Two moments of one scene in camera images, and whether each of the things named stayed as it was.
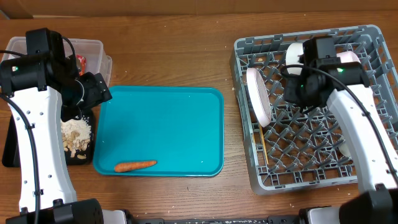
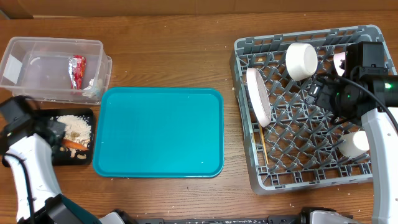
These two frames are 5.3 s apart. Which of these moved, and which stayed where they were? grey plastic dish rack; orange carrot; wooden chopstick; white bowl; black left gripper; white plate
Moved: black left gripper; orange carrot
Stayed: white bowl; grey plastic dish rack; wooden chopstick; white plate
